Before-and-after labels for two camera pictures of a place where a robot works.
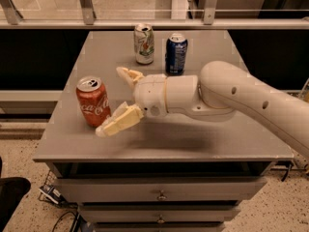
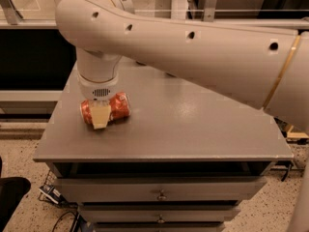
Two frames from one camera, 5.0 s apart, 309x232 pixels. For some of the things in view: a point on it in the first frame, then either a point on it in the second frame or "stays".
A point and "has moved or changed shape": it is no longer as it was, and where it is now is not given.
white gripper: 150,94 -> 98,91
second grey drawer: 158,214 stays
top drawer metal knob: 161,196 stays
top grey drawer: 94,189 stays
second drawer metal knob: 160,220 stays
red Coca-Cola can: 94,101 has moved or changed shape
